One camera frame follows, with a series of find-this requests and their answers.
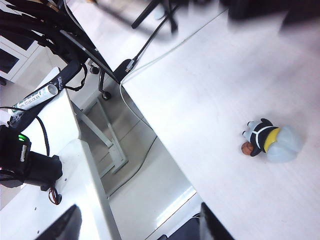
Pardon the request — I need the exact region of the white tube green lettering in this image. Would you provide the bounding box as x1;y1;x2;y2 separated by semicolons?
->
8;84;60;116

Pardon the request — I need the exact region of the white robot base platform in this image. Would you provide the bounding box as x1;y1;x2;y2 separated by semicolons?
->
0;87;121;240

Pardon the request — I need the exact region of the white-headed basketball player doll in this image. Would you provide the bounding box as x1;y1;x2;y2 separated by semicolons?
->
240;118;305;164

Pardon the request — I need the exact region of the grey metal table frame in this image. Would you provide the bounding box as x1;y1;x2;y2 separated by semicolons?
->
74;99;129;176

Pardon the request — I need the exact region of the black USB cable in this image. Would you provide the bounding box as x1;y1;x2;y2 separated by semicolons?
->
113;4;176;82

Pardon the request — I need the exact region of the black cable bundle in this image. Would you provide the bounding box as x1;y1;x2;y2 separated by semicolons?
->
0;0;88;66

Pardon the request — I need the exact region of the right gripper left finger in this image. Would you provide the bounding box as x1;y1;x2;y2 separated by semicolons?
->
37;203;83;240

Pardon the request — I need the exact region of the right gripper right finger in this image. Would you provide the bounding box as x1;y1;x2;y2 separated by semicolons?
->
199;201;237;240

